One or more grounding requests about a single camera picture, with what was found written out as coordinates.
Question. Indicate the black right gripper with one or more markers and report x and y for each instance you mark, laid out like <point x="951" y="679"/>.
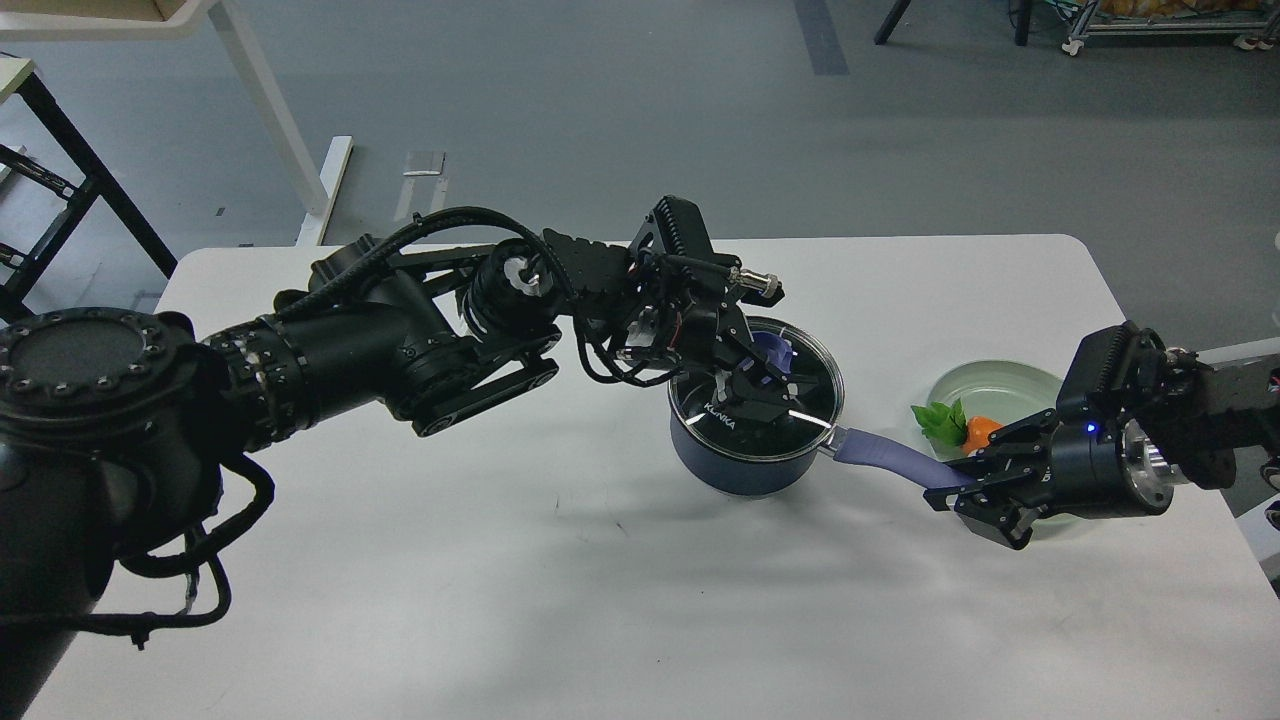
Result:
<point x="1085" y="469"/>

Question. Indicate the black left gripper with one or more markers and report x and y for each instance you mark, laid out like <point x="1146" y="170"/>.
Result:
<point x="674" y="312"/>

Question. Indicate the glass pot lid blue knob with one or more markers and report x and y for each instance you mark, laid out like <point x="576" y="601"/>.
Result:
<point x="774" y="404"/>

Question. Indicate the blue saucepan with handle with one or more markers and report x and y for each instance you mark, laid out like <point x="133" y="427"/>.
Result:
<point x="848" y="445"/>

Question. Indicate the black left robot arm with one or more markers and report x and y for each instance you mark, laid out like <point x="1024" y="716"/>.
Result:
<point x="128" y="442"/>

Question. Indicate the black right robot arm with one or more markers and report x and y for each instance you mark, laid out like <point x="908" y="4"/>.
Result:
<point x="1134" y="419"/>

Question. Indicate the orange toy carrot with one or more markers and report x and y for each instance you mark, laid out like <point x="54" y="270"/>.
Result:
<point x="951" y="431"/>

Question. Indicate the clear green glass plate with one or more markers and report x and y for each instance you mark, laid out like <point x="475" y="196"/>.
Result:
<point x="1001" y="389"/>

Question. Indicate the black chair legs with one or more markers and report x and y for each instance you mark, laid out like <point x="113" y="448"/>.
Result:
<point x="957" y="21"/>

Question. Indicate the metal cart with casters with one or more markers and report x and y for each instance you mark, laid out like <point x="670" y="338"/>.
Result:
<point x="1252" y="25"/>

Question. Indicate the black metal rack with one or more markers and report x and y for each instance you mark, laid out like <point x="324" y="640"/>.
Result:
<point x="98" y="184"/>

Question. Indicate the white table frame leg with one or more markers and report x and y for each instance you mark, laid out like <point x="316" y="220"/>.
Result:
<point x="317" y="185"/>

